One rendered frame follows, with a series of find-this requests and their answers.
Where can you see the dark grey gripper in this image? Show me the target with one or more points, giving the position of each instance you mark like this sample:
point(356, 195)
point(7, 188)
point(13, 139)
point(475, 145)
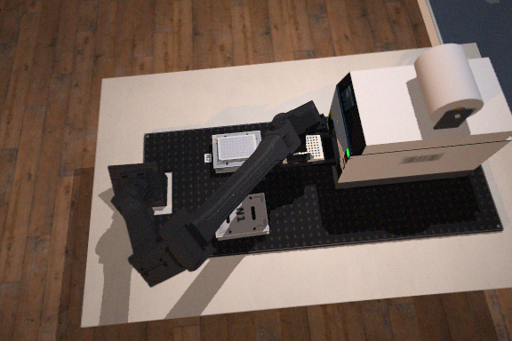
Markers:
point(299, 158)

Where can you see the white roll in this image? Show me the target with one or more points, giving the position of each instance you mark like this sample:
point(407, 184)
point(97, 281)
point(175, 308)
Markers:
point(446, 81)

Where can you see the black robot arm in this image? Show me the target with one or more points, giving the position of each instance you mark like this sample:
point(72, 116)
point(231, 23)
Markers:
point(174, 250)

